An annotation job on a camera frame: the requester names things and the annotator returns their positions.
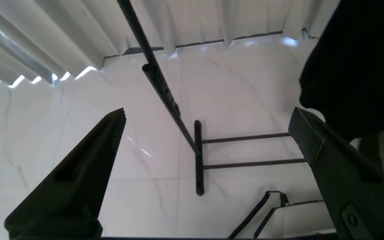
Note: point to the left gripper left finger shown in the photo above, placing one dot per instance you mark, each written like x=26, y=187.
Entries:
x=62, y=200

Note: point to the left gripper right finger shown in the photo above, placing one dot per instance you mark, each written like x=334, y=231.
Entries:
x=362, y=206

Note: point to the black garment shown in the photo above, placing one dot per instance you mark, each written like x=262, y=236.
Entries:
x=355, y=66

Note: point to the black clothes rack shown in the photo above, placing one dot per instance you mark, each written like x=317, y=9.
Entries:
x=198, y=156

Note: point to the white curtain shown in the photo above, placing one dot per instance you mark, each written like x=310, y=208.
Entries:
x=78, y=26

